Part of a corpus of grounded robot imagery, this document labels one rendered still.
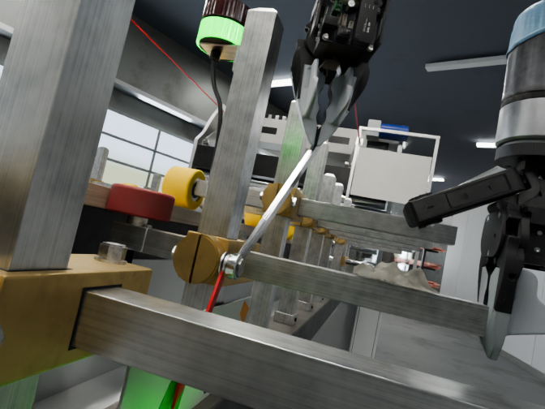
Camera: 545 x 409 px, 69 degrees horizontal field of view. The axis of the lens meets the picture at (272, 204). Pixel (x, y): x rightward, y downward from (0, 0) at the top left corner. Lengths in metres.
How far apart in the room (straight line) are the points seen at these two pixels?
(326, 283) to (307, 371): 0.25
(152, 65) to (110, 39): 6.15
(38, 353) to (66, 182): 0.08
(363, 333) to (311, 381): 2.55
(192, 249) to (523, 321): 0.32
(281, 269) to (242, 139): 0.15
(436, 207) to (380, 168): 2.31
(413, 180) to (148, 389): 2.50
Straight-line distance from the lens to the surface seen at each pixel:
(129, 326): 0.22
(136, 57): 6.27
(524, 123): 0.46
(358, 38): 0.44
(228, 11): 0.49
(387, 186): 2.72
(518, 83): 0.48
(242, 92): 0.45
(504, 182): 0.45
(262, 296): 0.67
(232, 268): 0.39
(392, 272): 0.45
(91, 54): 0.23
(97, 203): 0.54
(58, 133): 0.21
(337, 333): 2.88
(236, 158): 0.43
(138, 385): 0.33
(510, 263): 0.42
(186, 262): 0.41
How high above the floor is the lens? 0.88
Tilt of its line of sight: 5 degrees up
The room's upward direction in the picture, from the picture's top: 12 degrees clockwise
